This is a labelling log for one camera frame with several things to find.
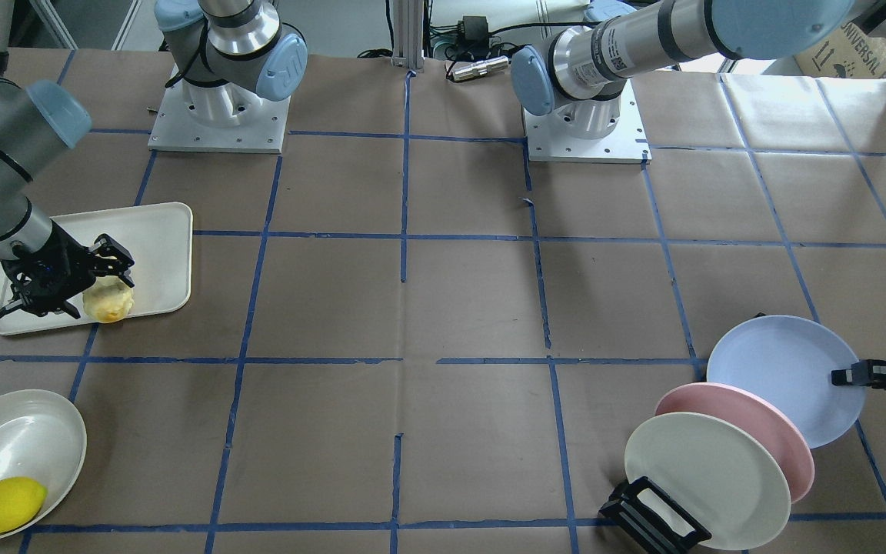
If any pink plate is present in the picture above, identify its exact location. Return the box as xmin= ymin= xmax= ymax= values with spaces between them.
xmin=654 ymin=382 xmax=815 ymax=504

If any black plate rack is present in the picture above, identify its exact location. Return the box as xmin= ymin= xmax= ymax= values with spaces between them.
xmin=598 ymin=476 xmax=713 ymax=553

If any silver cylinder tool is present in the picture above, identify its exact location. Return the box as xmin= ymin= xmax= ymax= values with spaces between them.
xmin=447 ymin=55 xmax=511 ymax=83

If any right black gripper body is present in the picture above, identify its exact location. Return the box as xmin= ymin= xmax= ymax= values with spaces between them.
xmin=1 ymin=223 xmax=99 ymax=319

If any cream plate in rack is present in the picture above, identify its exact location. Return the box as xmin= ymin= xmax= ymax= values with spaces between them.
xmin=625 ymin=412 xmax=791 ymax=550

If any bread pastry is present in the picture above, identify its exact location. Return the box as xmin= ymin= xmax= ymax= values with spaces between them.
xmin=82 ymin=276 xmax=135 ymax=323

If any yellow lemon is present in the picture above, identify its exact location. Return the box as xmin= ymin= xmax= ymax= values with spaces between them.
xmin=0 ymin=476 xmax=47 ymax=534

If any cream shallow dish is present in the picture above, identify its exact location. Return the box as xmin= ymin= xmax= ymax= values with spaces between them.
xmin=0 ymin=389 xmax=88 ymax=539

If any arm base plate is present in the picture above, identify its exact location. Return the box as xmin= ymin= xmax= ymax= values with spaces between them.
xmin=521 ymin=83 xmax=653 ymax=164
xmin=148 ymin=80 xmax=291 ymax=154

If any cardboard box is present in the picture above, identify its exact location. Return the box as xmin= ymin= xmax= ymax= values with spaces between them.
xmin=794 ymin=22 xmax=886 ymax=80

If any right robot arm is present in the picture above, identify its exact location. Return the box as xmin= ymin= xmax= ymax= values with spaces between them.
xmin=0 ymin=1 xmax=308 ymax=323

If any black power adapter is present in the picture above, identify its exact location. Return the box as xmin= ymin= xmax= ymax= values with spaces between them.
xmin=456 ymin=15 xmax=490 ymax=43

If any aluminium frame post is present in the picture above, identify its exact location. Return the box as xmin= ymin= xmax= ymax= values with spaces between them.
xmin=389 ymin=1 xmax=429 ymax=74

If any white rectangular tray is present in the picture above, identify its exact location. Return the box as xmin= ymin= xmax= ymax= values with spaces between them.
xmin=0 ymin=202 xmax=193 ymax=335

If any blue plate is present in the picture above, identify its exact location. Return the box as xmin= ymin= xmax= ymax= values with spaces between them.
xmin=707 ymin=315 xmax=866 ymax=449

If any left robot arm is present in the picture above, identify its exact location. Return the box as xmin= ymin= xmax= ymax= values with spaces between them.
xmin=512 ymin=1 xmax=886 ymax=365

